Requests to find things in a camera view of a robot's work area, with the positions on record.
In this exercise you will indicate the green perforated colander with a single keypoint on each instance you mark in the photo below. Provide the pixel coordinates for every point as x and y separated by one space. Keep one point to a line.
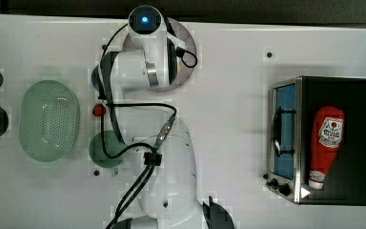
49 120

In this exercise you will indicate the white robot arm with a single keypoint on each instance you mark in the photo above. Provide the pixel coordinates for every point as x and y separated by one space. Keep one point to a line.
163 195

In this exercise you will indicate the small blue bowl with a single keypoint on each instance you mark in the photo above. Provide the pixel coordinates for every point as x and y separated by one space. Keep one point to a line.
95 79

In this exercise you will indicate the plush ketchup bottle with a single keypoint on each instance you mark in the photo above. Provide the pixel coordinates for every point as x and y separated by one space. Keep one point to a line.
326 138

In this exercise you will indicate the red toy strawberry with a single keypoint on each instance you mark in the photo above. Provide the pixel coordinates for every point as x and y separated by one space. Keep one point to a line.
99 110

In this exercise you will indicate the small green bowl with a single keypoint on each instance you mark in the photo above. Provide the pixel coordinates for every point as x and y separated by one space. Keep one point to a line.
113 147

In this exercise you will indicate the grey round plate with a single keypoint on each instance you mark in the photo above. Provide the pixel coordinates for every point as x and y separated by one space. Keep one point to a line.
184 73

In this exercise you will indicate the toy toaster oven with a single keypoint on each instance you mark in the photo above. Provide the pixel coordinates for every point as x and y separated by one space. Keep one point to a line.
293 104

